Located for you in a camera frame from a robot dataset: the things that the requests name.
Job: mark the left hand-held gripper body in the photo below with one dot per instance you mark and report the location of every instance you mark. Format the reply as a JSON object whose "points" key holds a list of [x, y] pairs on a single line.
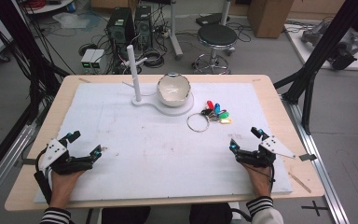
{"points": [[54, 154]]}

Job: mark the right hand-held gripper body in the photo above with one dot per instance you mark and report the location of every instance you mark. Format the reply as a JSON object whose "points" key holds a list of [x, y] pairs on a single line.
{"points": [[272, 146]]}

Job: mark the person's left hand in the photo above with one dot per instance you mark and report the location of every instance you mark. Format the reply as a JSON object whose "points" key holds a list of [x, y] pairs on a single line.
{"points": [[61, 188]]}

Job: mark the person's right hand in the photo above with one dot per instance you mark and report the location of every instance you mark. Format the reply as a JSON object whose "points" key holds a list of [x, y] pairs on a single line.
{"points": [[261, 182]]}

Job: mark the key bunch with coloured tags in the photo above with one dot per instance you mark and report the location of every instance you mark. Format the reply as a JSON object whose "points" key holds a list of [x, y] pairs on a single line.
{"points": [[213, 113]]}

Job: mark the thin wooden stick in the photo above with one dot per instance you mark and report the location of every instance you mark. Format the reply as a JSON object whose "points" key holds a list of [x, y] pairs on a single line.
{"points": [[300, 182]]}

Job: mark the white foam board mat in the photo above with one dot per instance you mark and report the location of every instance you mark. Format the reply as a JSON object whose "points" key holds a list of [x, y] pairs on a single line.
{"points": [[155, 155]]}

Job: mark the person's left leg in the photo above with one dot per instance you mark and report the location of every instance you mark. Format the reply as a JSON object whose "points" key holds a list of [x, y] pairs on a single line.
{"points": [[126, 216]]}

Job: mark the person's leg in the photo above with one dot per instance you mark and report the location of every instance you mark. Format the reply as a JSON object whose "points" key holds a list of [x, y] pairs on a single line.
{"points": [[210, 214], [126, 216]]}

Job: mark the person's right leg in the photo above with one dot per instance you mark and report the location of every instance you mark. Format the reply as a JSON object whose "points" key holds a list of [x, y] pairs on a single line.
{"points": [[210, 214]]}

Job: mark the white power supply box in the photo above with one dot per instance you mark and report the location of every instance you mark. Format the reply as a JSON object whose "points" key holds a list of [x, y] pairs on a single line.
{"points": [[87, 59], [98, 59]]}

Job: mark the white ceramic bowl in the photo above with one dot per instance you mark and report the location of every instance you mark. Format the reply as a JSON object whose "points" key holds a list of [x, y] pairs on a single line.
{"points": [[173, 90]]}

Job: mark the white hook stand with base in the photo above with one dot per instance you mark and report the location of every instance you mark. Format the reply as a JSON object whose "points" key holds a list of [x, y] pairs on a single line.
{"points": [[134, 74]]}

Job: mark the black round stool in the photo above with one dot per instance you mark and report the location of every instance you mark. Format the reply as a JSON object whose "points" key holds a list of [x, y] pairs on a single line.
{"points": [[217, 35]]}

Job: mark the brown cardboard box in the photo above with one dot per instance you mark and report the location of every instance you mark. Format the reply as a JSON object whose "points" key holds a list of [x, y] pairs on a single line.
{"points": [[268, 17]]}

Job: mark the clear plastic sheet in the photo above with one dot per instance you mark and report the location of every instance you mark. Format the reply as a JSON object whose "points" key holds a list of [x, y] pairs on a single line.
{"points": [[71, 20]]}

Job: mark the black computer tower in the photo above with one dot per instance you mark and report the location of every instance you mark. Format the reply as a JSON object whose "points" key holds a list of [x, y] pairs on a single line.
{"points": [[120, 26], [143, 26]]}

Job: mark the grey machine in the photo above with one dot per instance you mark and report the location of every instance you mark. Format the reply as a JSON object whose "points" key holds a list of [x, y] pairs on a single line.
{"points": [[345, 46]]}

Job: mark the black flat case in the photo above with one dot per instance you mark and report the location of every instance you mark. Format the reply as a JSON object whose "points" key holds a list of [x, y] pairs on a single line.
{"points": [[209, 19]]}

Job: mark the white desk leg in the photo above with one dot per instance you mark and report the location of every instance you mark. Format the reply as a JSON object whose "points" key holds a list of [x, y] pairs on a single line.
{"points": [[225, 11], [174, 28]]}

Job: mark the round white table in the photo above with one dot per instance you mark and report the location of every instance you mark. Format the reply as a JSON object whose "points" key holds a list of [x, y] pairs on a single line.
{"points": [[49, 6]]}

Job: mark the aluminium rail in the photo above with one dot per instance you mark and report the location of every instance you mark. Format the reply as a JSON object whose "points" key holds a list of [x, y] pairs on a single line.
{"points": [[9, 155], [320, 168]]}

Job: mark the black metal frame strut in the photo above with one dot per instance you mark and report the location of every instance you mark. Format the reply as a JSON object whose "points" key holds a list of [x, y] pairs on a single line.
{"points": [[320, 53], [18, 37]]}

